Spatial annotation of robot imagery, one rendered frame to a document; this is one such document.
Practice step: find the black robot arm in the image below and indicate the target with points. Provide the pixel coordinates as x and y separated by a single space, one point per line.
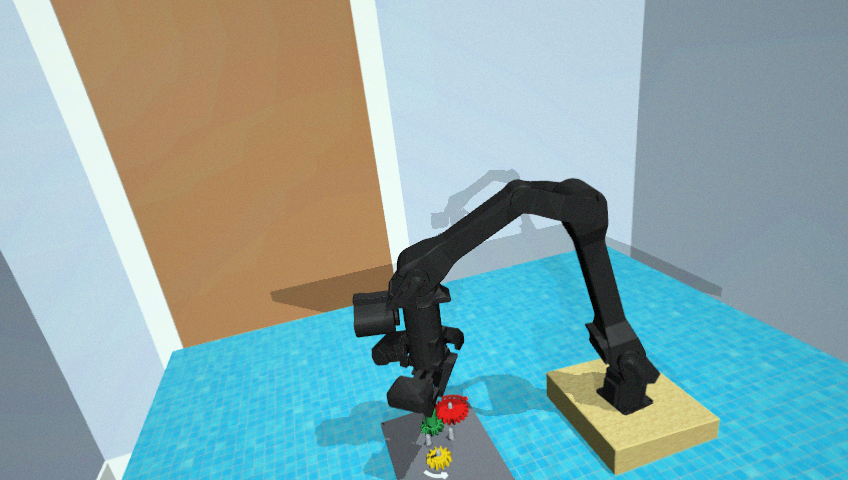
583 211

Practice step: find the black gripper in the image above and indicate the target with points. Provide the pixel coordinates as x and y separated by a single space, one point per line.
432 364

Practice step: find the yellow gear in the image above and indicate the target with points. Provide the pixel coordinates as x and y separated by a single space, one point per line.
438 462

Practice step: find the red gear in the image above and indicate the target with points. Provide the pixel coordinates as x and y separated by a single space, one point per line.
459 410

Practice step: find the white curved arrow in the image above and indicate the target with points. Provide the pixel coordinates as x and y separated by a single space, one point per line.
442 475

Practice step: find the green gear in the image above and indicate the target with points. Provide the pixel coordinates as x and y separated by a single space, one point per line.
432 425

